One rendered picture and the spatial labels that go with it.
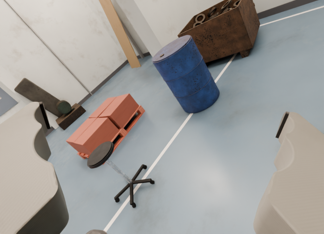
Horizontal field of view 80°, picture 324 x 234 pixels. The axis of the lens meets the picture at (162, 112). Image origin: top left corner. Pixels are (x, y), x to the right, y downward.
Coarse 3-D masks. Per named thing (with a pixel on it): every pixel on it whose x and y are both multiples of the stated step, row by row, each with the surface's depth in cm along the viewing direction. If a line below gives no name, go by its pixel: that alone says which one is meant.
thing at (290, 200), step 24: (288, 120) 10; (288, 144) 8; (312, 144) 8; (288, 168) 7; (312, 168) 7; (264, 192) 7; (288, 192) 6; (312, 192) 6; (264, 216) 6; (288, 216) 5; (312, 216) 5
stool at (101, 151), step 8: (104, 144) 197; (112, 144) 189; (96, 152) 192; (104, 152) 183; (88, 160) 190; (96, 160) 180; (104, 160) 177; (144, 168) 228; (136, 176) 217; (128, 184) 212; (120, 192) 212
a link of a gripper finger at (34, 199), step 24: (24, 120) 9; (0, 144) 7; (24, 144) 7; (0, 168) 6; (24, 168) 6; (48, 168) 6; (0, 192) 6; (24, 192) 6; (48, 192) 6; (0, 216) 5; (24, 216) 5; (48, 216) 5
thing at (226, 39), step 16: (224, 0) 328; (240, 0) 269; (208, 16) 335; (224, 16) 270; (240, 16) 261; (256, 16) 318; (192, 32) 307; (208, 32) 296; (224, 32) 285; (240, 32) 276; (256, 32) 307; (208, 48) 314; (224, 48) 302; (240, 48) 291; (208, 64) 351
